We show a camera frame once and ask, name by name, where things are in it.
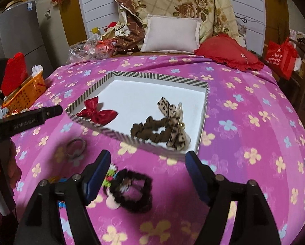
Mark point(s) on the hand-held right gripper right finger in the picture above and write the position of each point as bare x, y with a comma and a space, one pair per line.
197, 178

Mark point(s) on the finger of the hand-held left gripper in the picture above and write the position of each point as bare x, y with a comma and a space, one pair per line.
40, 116

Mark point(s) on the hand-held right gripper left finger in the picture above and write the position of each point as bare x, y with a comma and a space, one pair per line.
98, 181

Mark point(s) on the pale pink hair clip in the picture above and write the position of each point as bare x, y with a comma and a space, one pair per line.
112, 202

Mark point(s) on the grey white braided hair band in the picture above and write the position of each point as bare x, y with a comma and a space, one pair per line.
75, 148

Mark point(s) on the black scrunchie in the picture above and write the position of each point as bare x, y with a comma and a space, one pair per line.
137, 204

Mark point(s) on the red satin bow clip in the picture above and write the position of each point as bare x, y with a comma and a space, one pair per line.
97, 112

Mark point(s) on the leopard print bow clip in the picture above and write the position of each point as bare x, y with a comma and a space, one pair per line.
171, 122

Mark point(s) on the brown scrunchie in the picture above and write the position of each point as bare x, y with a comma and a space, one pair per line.
147, 130

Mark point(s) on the striped shallow box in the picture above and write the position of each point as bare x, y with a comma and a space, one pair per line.
142, 99

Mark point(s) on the person's left hand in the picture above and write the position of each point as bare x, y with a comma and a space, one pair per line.
14, 168

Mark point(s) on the red cloth bag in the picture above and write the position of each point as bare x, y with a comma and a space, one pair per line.
14, 74

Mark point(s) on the orange plastic basket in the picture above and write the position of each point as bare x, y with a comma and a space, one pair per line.
24, 91

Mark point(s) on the white cloth bundle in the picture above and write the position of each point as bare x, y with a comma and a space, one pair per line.
37, 71

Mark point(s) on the grey refrigerator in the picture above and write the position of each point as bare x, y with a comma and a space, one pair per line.
22, 33

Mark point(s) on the pink flowered bedsheet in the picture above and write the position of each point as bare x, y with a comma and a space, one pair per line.
244, 132

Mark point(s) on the clear claw clip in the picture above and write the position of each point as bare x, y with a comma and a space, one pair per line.
180, 112

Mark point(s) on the clear plastic bags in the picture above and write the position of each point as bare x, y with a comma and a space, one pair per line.
81, 53

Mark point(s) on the red plush toy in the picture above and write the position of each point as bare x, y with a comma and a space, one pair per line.
112, 26

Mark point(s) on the white slatted headboard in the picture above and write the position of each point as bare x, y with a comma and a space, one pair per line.
96, 5

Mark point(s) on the brown patterned quilt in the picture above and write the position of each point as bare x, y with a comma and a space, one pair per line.
128, 28

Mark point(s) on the red ruffled pillow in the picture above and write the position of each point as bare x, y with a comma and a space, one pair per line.
226, 49

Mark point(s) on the white pillow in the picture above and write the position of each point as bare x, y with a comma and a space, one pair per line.
170, 34

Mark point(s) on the red shopping bag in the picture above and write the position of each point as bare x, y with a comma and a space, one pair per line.
280, 56

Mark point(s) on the wooden chair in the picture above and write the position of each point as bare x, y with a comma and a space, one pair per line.
304, 63

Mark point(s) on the rose print quilt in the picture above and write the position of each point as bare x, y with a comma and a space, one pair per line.
183, 0

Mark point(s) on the wall socket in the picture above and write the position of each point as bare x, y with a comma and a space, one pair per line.
48, 14

